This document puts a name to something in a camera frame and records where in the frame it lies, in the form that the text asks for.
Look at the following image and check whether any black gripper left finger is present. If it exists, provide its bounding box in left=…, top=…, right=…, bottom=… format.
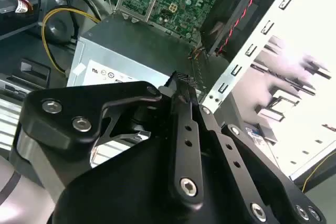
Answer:
left=9, top=71, right=205, bottom=205

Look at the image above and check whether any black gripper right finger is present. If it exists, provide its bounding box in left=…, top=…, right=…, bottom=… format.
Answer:
left=183, top=77, right=328, bottom=224

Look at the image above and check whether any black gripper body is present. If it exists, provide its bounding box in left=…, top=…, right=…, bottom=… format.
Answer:
left=51, top=100, right=250, bottom=224

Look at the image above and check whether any hard disk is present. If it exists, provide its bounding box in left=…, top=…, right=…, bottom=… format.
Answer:
left=243, top=120, right=279, bottom=154

